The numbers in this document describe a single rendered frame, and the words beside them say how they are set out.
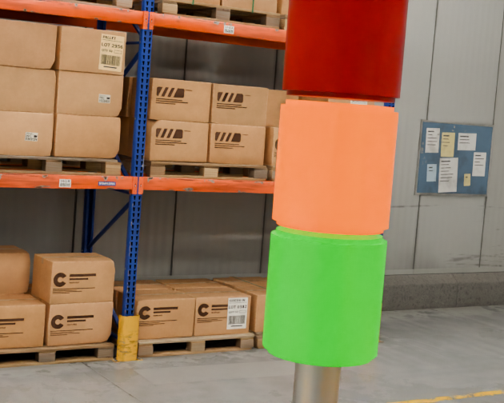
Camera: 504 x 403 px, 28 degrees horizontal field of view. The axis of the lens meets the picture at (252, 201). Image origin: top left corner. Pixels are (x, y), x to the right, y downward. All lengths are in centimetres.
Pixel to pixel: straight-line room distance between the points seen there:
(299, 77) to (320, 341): 11
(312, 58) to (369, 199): 6
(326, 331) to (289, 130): 8
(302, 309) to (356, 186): 6
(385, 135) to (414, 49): 1167
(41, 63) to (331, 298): 798
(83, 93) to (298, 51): 810
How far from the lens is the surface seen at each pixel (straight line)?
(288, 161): 41
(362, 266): 41
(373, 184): 41
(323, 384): 43
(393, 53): 41
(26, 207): 979
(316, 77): 41
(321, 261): 41
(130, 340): 883
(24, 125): 833
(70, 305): 869
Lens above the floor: 226
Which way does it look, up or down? 5 degrees down
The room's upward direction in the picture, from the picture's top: 4 degrees clockwise
